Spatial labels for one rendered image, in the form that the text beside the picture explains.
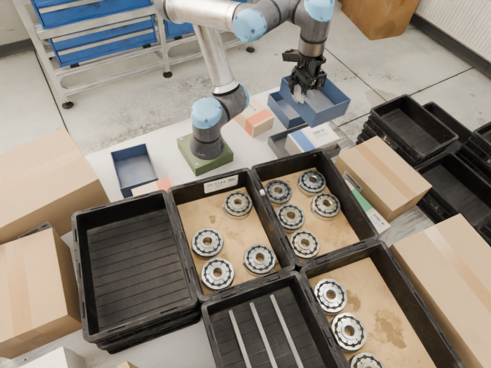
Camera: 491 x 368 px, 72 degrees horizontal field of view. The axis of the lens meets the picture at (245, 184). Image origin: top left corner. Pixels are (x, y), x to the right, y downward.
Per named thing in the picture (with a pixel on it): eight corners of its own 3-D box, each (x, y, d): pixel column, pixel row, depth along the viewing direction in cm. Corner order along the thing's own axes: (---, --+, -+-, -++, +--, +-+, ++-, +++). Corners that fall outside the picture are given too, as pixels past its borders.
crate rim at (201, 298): (166, 191, 115) (165, 188, 113) (248, 170, 122) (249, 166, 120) (199, 305, 94) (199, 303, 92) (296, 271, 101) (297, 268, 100)
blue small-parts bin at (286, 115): (267, 104, 173) (268, 93, 167) (291, 96, 177) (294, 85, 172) (287, 130, 163) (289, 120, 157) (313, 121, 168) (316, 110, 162)
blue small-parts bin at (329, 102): (278, 93, 123) (281, 77, 117) (310, 82, 128) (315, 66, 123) (311, 128, 114) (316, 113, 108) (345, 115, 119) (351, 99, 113)
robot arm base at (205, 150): (184, 138, 148) (183, 123, 140) (216, 129, 152) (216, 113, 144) (196, 164, 141) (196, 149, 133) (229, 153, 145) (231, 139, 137)
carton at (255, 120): (232, 118, 165) (233, 106, 159) (251, 109, 170) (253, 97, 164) (253, 138, 159) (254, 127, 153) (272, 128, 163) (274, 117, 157)
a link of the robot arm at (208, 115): (185, 131, 137) (183, 106, 126) (209, 114, 144) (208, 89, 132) (207, 147, 134) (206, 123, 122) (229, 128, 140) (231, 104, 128)
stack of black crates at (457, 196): (388, 202, 210) (413, 169, 182) (420, 184, 220) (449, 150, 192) (438, 255, 191) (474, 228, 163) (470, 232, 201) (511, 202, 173)
